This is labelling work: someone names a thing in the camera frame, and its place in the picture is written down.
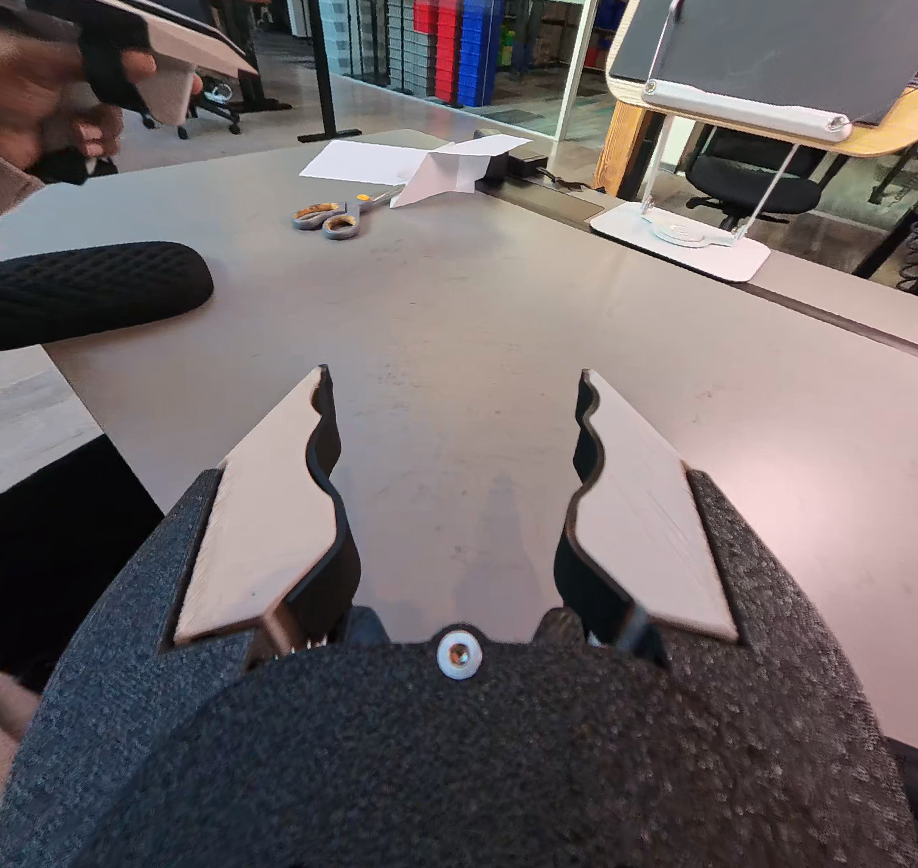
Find grey orange-handled scissors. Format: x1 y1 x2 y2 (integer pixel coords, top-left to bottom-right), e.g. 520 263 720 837
292 185 406 241

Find grey drawer cabinet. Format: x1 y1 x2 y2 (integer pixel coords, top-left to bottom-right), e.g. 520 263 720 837
359 0 417 90

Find white paper sheet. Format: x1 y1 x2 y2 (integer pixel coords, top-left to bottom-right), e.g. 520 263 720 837
300 138 460 186

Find stack of red bins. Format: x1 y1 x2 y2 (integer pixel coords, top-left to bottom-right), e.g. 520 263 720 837
412 0 460 101

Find white wire stand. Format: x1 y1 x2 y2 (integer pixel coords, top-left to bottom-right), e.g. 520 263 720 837
590 0 854 283

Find black chair armrest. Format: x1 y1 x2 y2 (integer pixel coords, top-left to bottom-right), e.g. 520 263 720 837
0 240 215 352

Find grey desk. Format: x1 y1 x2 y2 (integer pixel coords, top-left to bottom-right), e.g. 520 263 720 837
0 128 918 750

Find dark board with wooden rim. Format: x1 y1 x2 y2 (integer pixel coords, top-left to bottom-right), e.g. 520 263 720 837
606 0 918 160

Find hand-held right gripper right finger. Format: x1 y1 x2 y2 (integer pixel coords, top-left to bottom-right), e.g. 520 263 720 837
554 369 741 670

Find wooden post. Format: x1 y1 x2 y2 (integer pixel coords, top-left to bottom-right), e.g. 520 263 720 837
595 100 668 198

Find folded white paper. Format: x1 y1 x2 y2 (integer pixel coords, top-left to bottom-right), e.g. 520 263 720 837
389 134 533 209

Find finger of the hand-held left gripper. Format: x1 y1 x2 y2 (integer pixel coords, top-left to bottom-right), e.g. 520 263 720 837
135 9 261 81

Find person's left forearm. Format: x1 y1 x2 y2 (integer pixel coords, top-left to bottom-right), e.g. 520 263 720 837
0 154 44 218

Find black cable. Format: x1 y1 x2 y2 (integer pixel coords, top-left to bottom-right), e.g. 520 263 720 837
534 165 596 195

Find black power brick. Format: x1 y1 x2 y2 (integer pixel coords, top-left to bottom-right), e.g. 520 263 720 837
482 151 549 182

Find stack of blue bins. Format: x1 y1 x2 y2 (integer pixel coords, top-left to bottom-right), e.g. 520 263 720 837
455 0 506 107

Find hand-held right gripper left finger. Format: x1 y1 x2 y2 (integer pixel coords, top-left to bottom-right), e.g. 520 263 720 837
172 364 361 661

